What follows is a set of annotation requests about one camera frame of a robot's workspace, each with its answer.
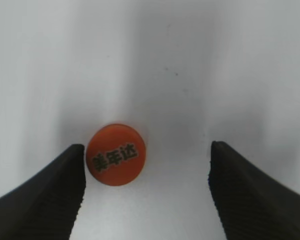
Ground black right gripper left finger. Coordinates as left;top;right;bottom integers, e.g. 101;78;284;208
0;144;86;240

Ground orange bottle cap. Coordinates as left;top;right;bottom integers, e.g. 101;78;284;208
85;123;147;187

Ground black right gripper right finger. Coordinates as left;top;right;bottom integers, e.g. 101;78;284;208
208;141;300;240

